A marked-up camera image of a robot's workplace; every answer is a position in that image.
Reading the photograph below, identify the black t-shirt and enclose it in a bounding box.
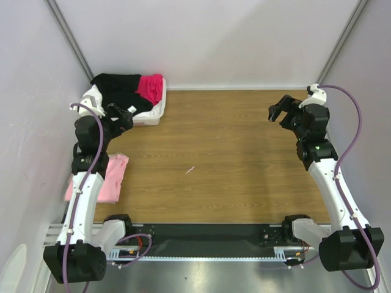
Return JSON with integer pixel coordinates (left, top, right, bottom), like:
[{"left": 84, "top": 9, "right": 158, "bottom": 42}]
[{"left": 90, "top": 73, "right": 153, "bottom": 115}]

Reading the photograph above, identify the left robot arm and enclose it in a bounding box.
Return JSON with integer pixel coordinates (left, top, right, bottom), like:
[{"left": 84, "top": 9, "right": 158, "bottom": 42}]
[{"left": 43, "top": 103, "right": 134, "bottom": 286}]

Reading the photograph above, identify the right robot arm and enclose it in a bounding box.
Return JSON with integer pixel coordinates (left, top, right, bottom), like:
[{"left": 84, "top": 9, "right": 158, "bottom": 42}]
[{"left": 268, "top": 95, "right": 384, "bottom": 272}]

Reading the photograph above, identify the white plastic laundry basket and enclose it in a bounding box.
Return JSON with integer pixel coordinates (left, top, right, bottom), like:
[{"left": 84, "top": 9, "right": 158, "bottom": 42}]
[{"left": 81, "top": 76, "right": 168, "bottom": 126}]

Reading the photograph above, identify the white t-shirt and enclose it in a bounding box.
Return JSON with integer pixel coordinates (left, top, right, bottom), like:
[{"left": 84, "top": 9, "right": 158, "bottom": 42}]
[{"left": 82, "top": 84, "right": 104, "bottom": 112}]

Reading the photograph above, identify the magenta t-shirt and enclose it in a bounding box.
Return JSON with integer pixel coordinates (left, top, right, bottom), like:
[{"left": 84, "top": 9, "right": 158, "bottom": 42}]
[{"left": 136, "top": 74, "right": 163, "bottom": 106}]

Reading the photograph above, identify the folded pink t-shirt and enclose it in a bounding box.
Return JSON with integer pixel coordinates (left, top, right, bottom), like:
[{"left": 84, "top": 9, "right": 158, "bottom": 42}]
[{"left": 64, "top": 154, "right": 130, "bottom": 204}]

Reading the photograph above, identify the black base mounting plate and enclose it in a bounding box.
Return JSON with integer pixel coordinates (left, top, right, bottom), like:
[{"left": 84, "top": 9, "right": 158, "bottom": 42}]
[{"left": 100, "top": 222, "right": 318, "bottom": 259}]

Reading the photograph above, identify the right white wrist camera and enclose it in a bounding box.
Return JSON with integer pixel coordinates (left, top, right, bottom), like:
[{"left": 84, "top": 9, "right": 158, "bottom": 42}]
[{"left": 299, "top": 84, "right": 327, "bottom": 109}]

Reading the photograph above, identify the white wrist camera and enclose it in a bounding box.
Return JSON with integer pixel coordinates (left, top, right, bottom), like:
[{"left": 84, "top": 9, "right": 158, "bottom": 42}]
[
  {"left": 299, "top": 84, "right": 327, "bottom": 109},
  {"left": 70, "top": 95, "right": 105, "bottom": 118}
]

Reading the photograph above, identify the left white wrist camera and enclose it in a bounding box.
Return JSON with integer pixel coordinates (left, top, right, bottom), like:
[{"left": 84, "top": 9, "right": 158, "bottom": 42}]
[{"left": 70, "top": 95, "right": 105, "bottom": 118}]

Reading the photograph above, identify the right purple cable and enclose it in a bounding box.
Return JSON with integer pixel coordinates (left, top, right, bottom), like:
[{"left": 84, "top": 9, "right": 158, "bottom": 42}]
[{"left": 261, "top": 84, "right": 381, "bottom": 290}]

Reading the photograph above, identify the purple cable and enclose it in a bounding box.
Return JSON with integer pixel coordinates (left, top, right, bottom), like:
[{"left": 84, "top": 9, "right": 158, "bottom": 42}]
[
  {"left": 261, "top": 84, "right": 381, "bottom": 290},
  {"left": 57, "top": 103, "right": 152, "bottom": 293}
]

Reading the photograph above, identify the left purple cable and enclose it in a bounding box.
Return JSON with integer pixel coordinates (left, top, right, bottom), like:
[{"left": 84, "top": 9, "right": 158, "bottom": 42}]
[{"left": 57, "top": 103, "right": 152, "bottom": 293}]

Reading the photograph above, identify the aluminium frame rail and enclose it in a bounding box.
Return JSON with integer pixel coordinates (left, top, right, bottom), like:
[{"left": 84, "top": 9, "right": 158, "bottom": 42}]
[{"left": 42, "top": 222, "right": 376, "bottom": 248}]

